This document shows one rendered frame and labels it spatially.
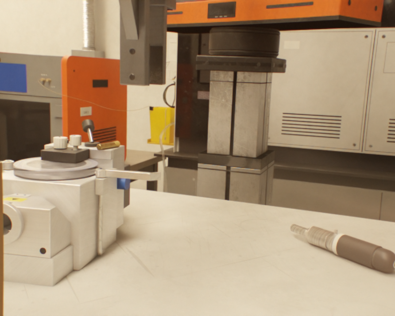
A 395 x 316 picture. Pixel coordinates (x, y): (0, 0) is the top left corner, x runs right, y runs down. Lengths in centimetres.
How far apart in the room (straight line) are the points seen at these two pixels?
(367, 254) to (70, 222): 32
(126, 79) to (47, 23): 347
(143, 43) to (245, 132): 61
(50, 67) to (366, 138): 120
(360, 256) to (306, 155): 157
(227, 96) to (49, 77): 89
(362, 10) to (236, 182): 41
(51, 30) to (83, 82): 210
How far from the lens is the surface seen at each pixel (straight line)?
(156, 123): 232
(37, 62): 186
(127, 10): 49
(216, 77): 109
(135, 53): 50
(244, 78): 108
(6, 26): 417
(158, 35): 55
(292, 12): 98
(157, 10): 56
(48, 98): 184
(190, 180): 219
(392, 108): 208
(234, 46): 106
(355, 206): 207
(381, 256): 59
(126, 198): 71
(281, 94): 211
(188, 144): 228
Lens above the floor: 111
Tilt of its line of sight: 10 degrees down
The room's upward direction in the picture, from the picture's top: 2 degrees clockwise
